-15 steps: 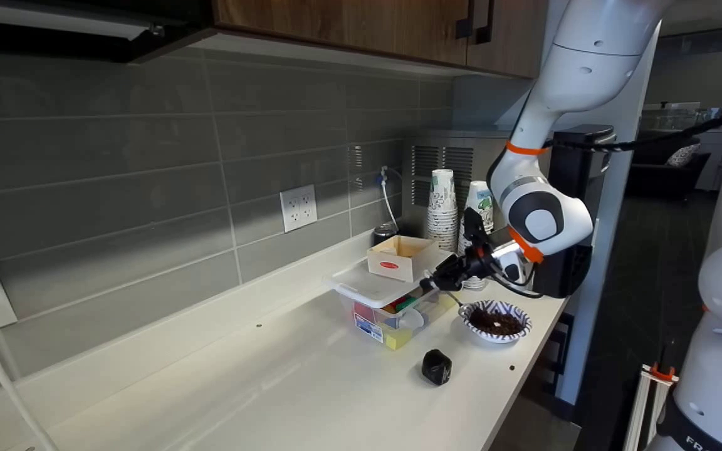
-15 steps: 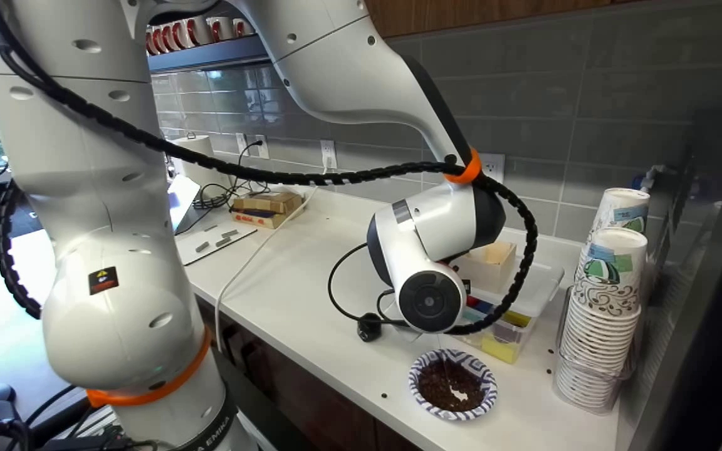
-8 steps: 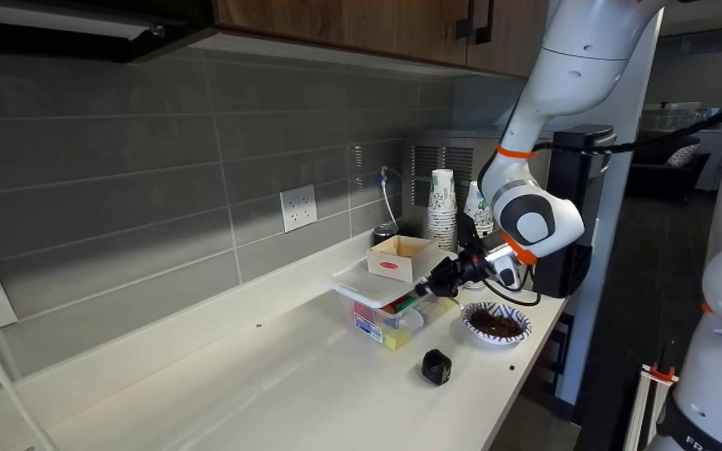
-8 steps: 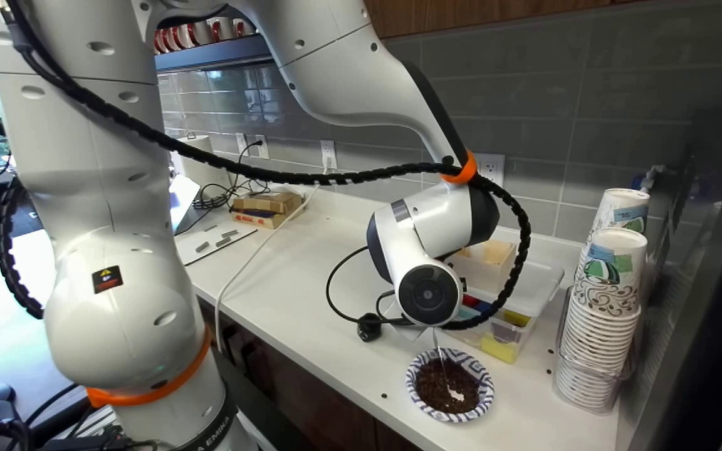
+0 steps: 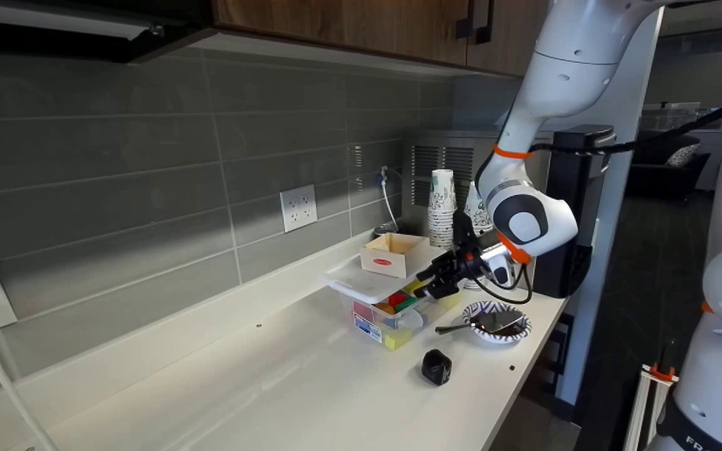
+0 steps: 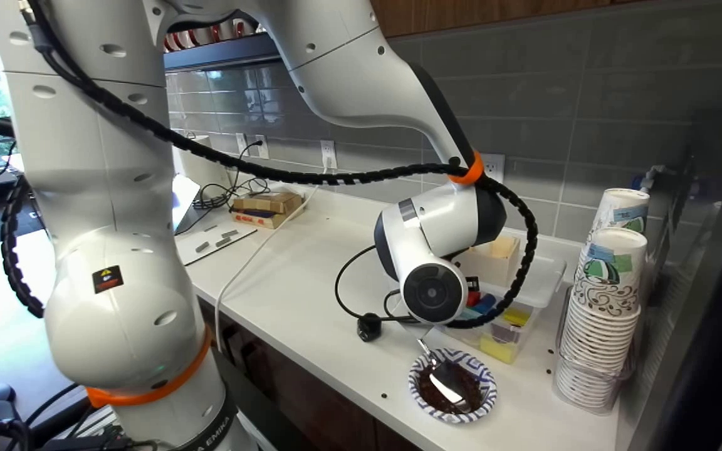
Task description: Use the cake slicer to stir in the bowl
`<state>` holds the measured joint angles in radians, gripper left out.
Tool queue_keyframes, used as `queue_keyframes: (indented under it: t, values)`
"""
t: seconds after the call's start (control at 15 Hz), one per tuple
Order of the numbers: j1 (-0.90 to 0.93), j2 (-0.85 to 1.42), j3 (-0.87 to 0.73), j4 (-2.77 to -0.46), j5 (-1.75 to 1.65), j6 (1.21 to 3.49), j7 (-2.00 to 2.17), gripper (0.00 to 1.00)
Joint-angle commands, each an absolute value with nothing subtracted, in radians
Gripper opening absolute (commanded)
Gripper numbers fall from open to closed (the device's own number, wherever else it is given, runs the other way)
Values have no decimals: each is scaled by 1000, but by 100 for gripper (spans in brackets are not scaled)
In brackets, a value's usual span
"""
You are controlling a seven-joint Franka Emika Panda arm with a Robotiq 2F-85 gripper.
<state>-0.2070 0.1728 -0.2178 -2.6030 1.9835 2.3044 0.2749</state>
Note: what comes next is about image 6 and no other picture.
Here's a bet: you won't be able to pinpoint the brown wooden wall cabinet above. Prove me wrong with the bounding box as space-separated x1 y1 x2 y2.
367 0 647 42

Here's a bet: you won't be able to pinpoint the small wooden box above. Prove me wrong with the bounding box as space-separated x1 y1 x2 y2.
468 230 522 288

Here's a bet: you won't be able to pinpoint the grey metal strips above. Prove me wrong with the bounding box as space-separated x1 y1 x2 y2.
189 225 261 259

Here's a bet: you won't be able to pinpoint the dark coffee grounds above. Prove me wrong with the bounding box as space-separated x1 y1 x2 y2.
413 364 488 416

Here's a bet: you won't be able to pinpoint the wide patterned paper cup stack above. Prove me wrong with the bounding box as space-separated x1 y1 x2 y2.
552 283 647 416

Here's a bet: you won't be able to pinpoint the white double wall outlet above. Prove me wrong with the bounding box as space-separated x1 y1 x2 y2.
481 151 509 190

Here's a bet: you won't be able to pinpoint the small black cylinder object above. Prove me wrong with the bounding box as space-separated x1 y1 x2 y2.
352 312 385 343

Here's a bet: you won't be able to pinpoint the tall white paper cup stack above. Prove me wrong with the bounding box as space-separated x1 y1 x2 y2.
574 225 651 297
589 186 653 240

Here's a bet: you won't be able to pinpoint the clear plastic storage bin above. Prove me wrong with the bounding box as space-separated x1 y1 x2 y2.
456 229 569 366

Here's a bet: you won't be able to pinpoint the black corrugated cable conduit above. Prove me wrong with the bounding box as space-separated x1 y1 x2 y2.
0 0 544 333

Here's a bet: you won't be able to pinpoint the wooden tray with items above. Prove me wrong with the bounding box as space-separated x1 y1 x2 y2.
227 188 308 230

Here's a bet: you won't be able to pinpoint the blue patterned paper bowl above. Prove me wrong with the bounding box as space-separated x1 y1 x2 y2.
406 346 501 430

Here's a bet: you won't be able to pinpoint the thin black camera cable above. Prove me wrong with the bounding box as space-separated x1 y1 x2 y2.
330 243 415 326

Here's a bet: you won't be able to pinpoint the black tall appliance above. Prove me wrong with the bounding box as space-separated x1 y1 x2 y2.
617 148 722 451

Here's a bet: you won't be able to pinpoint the white power cable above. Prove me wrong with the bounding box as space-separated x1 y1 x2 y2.
212 164 330 356

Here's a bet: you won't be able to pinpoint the shelf with red cups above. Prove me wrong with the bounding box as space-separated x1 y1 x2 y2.
159 16 283 74

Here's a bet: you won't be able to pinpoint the white wall outlet with plug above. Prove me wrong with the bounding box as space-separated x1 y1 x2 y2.
317 138 341 175

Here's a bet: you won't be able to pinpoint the open laptop computer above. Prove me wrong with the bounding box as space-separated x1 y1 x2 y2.
169 174 206 238

